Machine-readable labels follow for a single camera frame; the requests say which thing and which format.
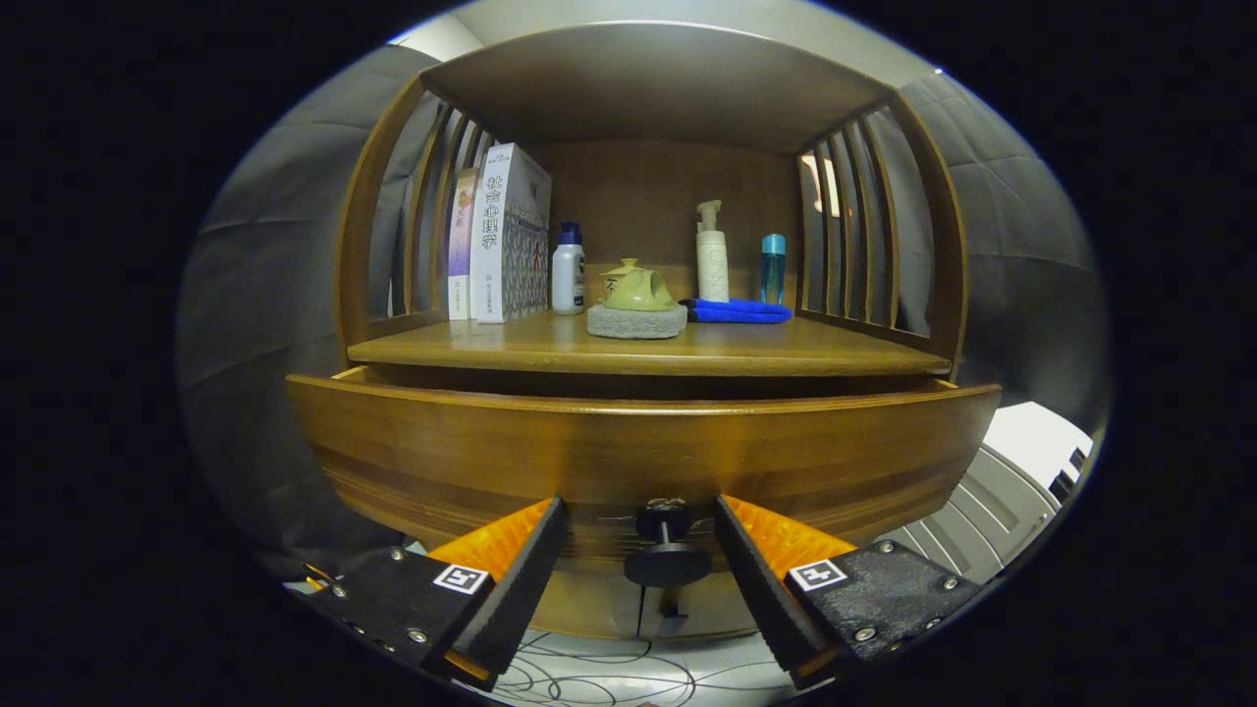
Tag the wooden countertop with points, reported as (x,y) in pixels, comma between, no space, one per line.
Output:
(786,344)

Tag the white bottle blue cap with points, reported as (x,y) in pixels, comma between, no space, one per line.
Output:
(568,280)

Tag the black drawer knob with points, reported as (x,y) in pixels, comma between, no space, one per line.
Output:
(666,565)

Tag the clear blue bottle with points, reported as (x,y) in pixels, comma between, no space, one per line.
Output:
(773,275)

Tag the yellow lidded teacup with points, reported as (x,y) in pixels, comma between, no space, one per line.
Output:
(643,290)

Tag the blue folded cloth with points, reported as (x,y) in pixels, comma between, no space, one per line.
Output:
(737,312)

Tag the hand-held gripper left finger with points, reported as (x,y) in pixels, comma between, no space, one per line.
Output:
(519,579)

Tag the wooden drawer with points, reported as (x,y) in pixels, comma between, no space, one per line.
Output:
(491,462)

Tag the thin purple book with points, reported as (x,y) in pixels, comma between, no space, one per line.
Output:
(462,245)

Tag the thick white book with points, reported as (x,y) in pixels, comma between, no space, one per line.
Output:
(520,265)

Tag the wooden cabinet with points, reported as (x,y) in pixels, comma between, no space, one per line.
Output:
(648,196)

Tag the white pump bottle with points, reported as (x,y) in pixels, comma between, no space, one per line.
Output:
(712,265)

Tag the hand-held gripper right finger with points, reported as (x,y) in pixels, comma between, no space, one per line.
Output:
(758,589)

